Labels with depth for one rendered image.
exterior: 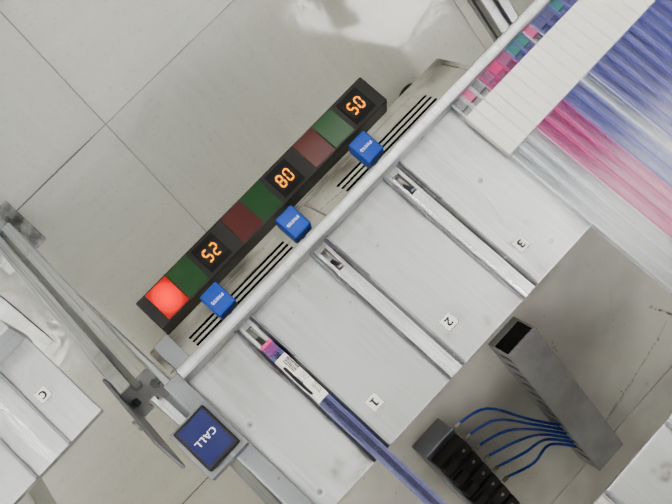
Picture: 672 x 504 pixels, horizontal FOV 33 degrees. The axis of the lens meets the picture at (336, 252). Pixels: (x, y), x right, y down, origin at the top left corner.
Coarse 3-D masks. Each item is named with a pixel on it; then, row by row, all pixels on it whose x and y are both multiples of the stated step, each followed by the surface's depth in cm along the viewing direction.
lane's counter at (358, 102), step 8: (352, 96) 122; (360, 96) 122; (344, 104) 122; (352, 104) 121; (360, 104) 121; (368, 104) 121; (344, 112) 121; (352, 112) 121; (360, 112) 121; (368, 112) 121; (352, 120) 121; (360, 120) 121
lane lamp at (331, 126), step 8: (328, 112) 121; (320, 120) 121; (328, 120) 121; (336, 120) 121; (344, 120) 121; (320, 128) 121; (328, 128) 121; (336, 128) 121; (344, 128) 121; (352, 128) 121; (328, 136) 121; (336, 136) 121; (344, 136) 121; (336, 144) 120
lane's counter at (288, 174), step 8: (280, 168) 120; (288, 168) 120; (272, 176) 120; (280, 176) 120; (288, 176) 120; (296, 176) 120; (272, 184) 120; (280, 184) 120; (288, 184) 120; (296, 184) 119; (280, 192) 119; (288, 192) 119
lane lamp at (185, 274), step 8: (184, 256) 118; (176, 264) 118; (184, 264) 118; (192, 264) 118; (168, 272) 118; (176, 272) 118; (184, 272) 118; (192, 272) 118; (200, 272) 117; (176, 280) 117; (184, 280) 117; (192, 280) 117; (200, 280) 117; (184, 288) 117; (192, 288) 117
